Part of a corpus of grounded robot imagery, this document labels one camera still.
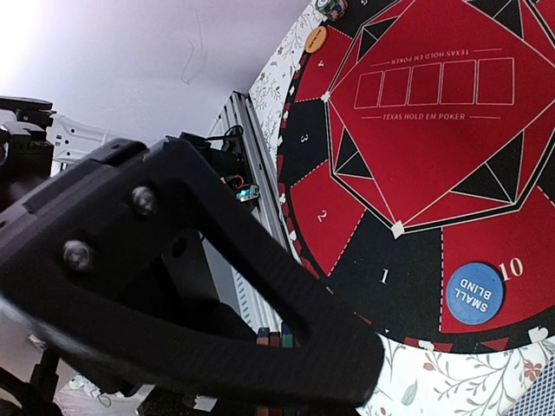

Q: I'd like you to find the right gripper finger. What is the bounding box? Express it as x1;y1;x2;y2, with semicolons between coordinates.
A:
1;139;383;407

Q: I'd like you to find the poker chip stack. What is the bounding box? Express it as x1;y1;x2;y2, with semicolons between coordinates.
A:
314;0;349;21
256;322;297;348

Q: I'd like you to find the orange dealer button chip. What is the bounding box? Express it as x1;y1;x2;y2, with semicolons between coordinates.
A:
304;26;328;54

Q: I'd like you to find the blue small blind chip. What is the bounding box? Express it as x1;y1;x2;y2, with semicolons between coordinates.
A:
447;263;505;326

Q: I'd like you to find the blue checkered card deck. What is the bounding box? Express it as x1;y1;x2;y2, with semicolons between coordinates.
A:
506;358;555;416

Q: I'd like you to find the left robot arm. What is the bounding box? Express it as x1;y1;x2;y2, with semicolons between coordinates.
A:
1;96;115;210

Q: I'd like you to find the round red black poker mat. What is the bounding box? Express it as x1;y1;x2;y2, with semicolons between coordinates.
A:
277;1;554;354

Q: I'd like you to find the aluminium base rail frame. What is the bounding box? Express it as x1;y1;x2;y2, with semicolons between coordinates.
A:
202;92;300;332

